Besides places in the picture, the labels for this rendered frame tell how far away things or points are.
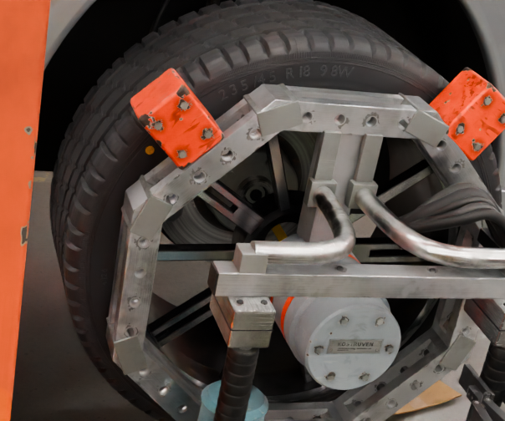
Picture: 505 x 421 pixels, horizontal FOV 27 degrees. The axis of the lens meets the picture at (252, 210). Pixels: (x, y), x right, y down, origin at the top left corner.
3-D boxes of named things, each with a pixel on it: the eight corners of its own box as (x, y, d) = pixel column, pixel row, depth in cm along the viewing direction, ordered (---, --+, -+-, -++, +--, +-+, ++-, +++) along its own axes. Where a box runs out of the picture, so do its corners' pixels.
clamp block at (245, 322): (247, 307, 126) (256, 269, 124) (269, 349, 118) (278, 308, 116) (207, 306, 124) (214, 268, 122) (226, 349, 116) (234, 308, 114)
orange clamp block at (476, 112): (448, 141, 148) (494, 95, 146) (473, 164, 141) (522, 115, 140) (418, 112, 144) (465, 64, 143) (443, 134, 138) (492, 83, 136)
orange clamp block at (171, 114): (211, 115, 136) (170, 64, 131) (226, 139, 129) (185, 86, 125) (169, 149, 136) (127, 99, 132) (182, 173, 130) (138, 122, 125)
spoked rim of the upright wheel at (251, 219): (32, 224, 162) (257, 371, 187) (48, 301, 142) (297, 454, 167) (250, -24, 154) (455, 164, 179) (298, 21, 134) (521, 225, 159)
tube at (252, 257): (327, 205, 138) (344, 130, 134) (382, 277, 122) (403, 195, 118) (198, 200, 133) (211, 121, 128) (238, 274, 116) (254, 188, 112)
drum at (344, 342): (337, 310, 154) (358, 225, 149) (393, 396, 136) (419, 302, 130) (247, 309, 150) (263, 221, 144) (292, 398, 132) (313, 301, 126)
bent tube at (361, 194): (460, 210, 145) (479, 139, 140) (529, 280, 128) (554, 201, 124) (342, 205, 139) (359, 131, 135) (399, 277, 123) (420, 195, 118)
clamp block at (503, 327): (495, 309, 137) (506, 274, 135) (530, 347, 129) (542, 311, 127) (461, 309, 135) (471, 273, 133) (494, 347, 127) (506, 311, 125)
